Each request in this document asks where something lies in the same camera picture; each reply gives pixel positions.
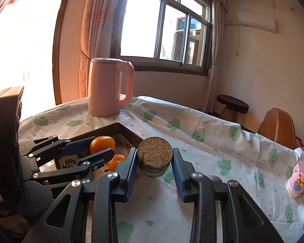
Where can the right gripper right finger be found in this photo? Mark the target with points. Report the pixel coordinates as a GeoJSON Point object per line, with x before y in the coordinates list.
{"type": "Point", "coordinates": [242, 219]}

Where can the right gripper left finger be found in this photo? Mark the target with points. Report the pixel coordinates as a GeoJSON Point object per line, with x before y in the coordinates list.
{"type": "Point", "coordinates": [65, 220]}

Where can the small orange kumquat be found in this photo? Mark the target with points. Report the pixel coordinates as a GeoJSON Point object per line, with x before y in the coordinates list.
{"type": "Point", "coordinates": [112, 164]}

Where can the large orange tangerine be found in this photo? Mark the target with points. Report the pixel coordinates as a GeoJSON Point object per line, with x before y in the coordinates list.
{"type": "Point", "coordinates": [101, 143]}

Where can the cork-topped brown jar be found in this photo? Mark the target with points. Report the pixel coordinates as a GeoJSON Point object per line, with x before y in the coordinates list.
{"type": "Point", "coordinates": [154, 156]}

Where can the pink rectangular tin box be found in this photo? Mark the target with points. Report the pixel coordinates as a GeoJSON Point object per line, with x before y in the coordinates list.
{"type": "Point", "coordinates": [124, 139]}

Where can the pink electric kettle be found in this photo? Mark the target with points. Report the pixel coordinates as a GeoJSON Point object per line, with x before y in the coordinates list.
{"type": "Point", "coordinates": [110, 86]}

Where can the pink cartoon cup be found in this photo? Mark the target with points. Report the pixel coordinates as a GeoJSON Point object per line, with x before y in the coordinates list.
{"type": "Point", "coordinates": [295, 184]}

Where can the white cloud-print tablecloth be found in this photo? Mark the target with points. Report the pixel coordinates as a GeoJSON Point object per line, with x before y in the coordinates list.
{"type": "Point", "coordinates": [215, 147]}

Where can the brown leather armchair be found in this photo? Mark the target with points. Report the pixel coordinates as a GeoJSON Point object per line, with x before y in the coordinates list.
{"type": "Point", "coordinates": [278, 126]}

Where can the dark round stool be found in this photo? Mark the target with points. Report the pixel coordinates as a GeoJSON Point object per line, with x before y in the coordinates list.
{"type": "Point", "coordinates": [233, 106]}

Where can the pink left curtain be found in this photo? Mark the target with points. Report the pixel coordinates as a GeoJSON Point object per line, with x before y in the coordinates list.
{"type": "Point", "coordinates": [97, 17]}

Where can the beige right curtain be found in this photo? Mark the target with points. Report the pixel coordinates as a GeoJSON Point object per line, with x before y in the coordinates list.
{"type": "Point", "coordinates": [218, 22]}

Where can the window with metal frame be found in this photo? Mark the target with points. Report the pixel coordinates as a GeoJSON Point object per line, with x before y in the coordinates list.
{"type": "Point", "coordinates": [163, 35]}

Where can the white wall air conditioner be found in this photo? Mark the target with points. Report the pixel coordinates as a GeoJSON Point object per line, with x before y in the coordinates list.
{"type": "Point", "coordinates": [257, 21]}

